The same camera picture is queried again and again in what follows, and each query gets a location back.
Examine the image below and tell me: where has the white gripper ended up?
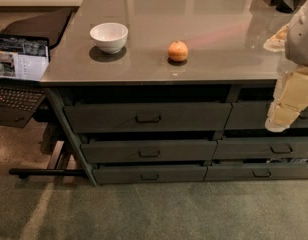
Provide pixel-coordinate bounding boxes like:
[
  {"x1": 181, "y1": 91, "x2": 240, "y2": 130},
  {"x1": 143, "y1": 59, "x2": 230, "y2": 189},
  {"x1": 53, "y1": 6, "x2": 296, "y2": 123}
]
[{"x1": 265, "y1": 66, "x2": 308, "y2": 133}]

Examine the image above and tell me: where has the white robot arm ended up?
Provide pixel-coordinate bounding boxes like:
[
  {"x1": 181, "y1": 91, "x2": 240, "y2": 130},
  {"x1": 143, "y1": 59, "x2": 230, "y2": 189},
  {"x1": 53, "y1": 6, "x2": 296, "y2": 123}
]
[{"x1": 263, "y1": 0, "x2": 308, "y2": 133}]

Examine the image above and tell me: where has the open black laptop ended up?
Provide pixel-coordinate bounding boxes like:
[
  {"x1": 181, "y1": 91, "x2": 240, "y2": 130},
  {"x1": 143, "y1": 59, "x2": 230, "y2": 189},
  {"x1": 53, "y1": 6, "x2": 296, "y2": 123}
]
[{"x1": 0, "y1": 34, "x2": 50, "y2": 128}]

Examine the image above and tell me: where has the orange round fruit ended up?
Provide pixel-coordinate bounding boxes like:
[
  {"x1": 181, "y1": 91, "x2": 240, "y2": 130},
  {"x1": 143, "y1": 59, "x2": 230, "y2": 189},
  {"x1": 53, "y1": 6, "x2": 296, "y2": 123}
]
[{"x1": 168, "y1": 41, "x2": 188, "y2": 63}]

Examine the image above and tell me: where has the white ceramic bowl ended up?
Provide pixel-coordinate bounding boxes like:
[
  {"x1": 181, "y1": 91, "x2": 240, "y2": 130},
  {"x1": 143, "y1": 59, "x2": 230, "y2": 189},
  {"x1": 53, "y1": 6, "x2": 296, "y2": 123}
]
[{"x1": 90, "y1": 23, "x2": 128, "y2": 54}]

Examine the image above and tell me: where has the black laptop stand base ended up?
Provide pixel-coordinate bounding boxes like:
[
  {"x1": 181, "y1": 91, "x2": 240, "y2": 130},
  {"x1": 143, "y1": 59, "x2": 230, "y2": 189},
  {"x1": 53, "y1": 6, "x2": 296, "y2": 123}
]
[{"x1": 8, "y1": 140, "x2": 86, "y2": 180}]

